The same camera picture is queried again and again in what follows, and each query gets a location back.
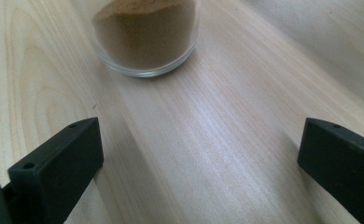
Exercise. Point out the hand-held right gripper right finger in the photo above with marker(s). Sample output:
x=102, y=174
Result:
x=345, y=168

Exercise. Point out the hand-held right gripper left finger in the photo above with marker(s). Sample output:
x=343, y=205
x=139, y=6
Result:
x=55, y=174

